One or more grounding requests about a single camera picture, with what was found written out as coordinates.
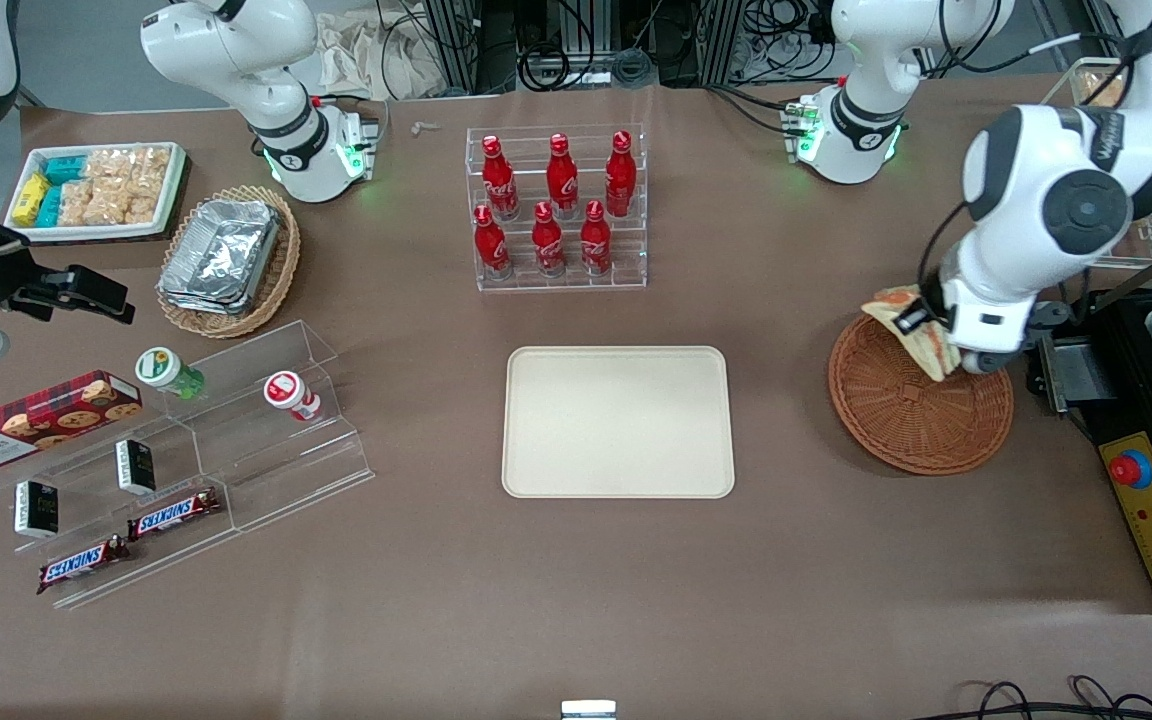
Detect triangle sandwich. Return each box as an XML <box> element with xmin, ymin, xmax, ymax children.
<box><xmin>861</xmin><ymin>284</ymin><xmax>964</xmax><ymax>382</ymax></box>

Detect white snack tray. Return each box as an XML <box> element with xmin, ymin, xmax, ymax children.
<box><xmin>4</xmin><ymin>141</ymin><xmax>189</xmax><ymax>244</ymax></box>

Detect brown round wicker basket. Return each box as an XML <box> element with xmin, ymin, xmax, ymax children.
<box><xmin>828</xmin><ymin>312</ymin><xmax>1016</xmax><ymax>477</ymax></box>

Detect light oval wicker basket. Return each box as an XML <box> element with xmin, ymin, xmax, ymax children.
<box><xmin>155</xmin><ymin>184</ymin><xmax>302</xmax><ymax>340</ymax></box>

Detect beige rectangular tray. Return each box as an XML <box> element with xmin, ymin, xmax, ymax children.
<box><xmin>502</xmin><ymin>346</ymin><xmax>737</xmax><ymax>499</ymax></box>

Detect yellow snack packet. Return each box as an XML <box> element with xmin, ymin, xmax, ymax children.
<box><xmin>12</xmin><ymin>172</ymin><xmax>53</xmax><ymax>228</ymax></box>

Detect clear rice cracker bag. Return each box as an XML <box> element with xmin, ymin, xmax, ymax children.
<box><xmin>61</xmin><ymin>178</ymin><xmax>133</xmax><ymax>227</ymax></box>
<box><xmin>86</xmin><ymin>147</ymin><xmax>173</xmax><ymax>182</ymax></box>
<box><xmin>126</xmin><ymin>175</ymin><xmax>174</xmax><ymax>224</ymax></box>

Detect green cap drink bottle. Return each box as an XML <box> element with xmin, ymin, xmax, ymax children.
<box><xmin>135</xmin><ymin>346</ymin><xmax>206</xmax><ymax>401</ymax></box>

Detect red tartan cookie box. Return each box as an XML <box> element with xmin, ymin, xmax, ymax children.
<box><xmin>0</xmin><ymin>369</ymin><xmax>144</xmax><ymax>474</ymax></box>

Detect stack of foil trays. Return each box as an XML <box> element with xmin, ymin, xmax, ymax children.
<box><xmin>158</xmin><ymin>198</ymin><xmax>283</xmax><ymax>314</ymax></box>

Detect black machine with yellow panel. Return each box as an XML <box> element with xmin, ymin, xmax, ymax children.
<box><xmin>1026</xmin><ymin>285</ymin><xmax>1152</xmax><ymax>614</ymax></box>

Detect small black white box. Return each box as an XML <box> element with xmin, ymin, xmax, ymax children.
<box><xmin>115</xmin><ymin>438</ymin><xmax>157</xmax><ymax>497</ymax></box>
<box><xmin>14</xmin><ymin>480</ymin><xmax>60</xmax><ymax>540</ymax></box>

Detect red emergency stop button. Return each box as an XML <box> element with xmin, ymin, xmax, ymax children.
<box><xmin>1110</xmin><ymin>450</ymin><xmax>1152</xmax><ymax>492</ymax></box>

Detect red cap drink bottle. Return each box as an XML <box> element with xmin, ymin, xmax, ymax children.
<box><xmin>263</xmin><ymin>370</ymin><xmax>323</xmax><ymax>424</ymax></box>

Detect brown Snickers bar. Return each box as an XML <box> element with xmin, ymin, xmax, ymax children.
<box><xmin>36</xmin><ymin>534</ymin><xmax>132</xmax><ymax>596</ymax></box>
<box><xmin>127</xmin><ymin>487</ymin><xmax>223</xmax><ymax>542</ymax></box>

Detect clear acrylic stepped display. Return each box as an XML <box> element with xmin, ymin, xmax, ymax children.
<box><xmin>0</xmin><ymin>319</ymin><xmax>376</xmax><ymax>612</ymax></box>

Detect fried snack bag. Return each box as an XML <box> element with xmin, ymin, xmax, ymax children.
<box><xmin>1080</xmin><ymin>68</ymin><xmax>1129</xmax><ymax>107</ymax></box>

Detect red cola bottle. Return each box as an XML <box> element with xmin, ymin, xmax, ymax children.
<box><xmin>604</xmin><ymin>130</ymin><xmax>636</xmax><ymax>220</ymax></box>
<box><xmin>579</xmin><ymin>199</ymin><xmax>614</xmax><ymax>277</ymax></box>
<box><xmin>481</xmin><ymin>135</ymin><xmax>521</xmax><ymax>222</ymax></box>
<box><xmin>473</xmin><ymin>204</ymin><xmax>513</xmax><ymax>282</ymax></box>
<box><xmin>545</xmin><ymin>132</ymin><xmax>581</xmax><ymax>220</ymax></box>
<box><xmin>531</xmin><ymin>201</ymin><xmax>568</xmax><ymax>279</ymax></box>

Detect crumpled beige paper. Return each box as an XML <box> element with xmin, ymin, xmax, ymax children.
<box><xmin>314</xmin><ymin>8</ymin><xmax>457</xmax><ymax>101</ymax></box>

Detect clear acrylic bottle rack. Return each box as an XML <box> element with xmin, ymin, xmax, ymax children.
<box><xmin>465</xmin><ymin>123</ymin><xmax>649</xmax><ymax>293</ymax></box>

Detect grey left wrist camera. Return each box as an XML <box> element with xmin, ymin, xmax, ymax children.
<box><xmin>961</xmin><ymin>345</ymin><xmax>1016</xmax><ymax>378</ymax></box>

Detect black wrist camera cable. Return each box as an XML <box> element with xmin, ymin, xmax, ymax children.
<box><xmin>919</xmin><ymin>198</ymin><xmax>973</xmax><ymax>301</ymax></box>

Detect black floor cables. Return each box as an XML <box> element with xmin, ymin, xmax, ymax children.
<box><xmin>936</xmin><ymin>675</ymin><xmax>1152</xmax><ymax>720</ymax></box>

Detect aluminium profile frame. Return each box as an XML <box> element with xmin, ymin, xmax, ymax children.
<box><xmin>423</xmin><ymin>0</ymin><xmax>737</xmax><ymax>93</ymax></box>

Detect black cable bundle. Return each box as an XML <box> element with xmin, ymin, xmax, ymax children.
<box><xmin>516</xmin><ymin>38</ymin><xmax>659</xmax><ymax>91</ymax></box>

